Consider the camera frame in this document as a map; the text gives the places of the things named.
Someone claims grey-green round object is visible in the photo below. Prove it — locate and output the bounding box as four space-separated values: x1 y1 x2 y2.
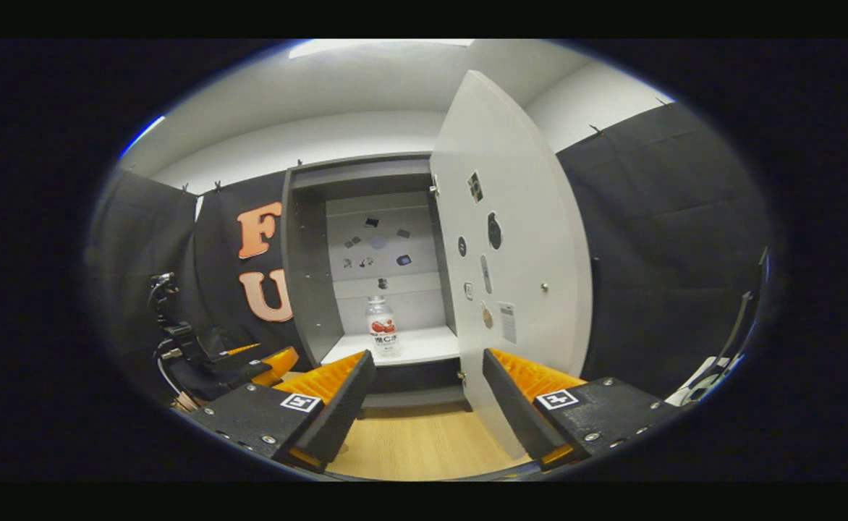
684 369 730 403

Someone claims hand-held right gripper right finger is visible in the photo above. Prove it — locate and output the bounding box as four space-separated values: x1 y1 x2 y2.
482 349 682 471

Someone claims white flat object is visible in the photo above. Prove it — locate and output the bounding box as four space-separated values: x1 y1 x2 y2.
666 355 745 407

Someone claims beige cabinet door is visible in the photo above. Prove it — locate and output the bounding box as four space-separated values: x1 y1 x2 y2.
430 70 593 460

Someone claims black backdrop cloth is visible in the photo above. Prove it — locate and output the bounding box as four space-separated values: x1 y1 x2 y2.
84 101 772 406

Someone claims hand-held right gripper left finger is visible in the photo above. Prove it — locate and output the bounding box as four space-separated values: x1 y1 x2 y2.
189 350 376 475

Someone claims dark grey cabinet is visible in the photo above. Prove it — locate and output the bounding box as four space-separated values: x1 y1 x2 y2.
281 152 470 411

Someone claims clear bottle with red label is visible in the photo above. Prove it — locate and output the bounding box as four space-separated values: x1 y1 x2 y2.
365 295 403 359

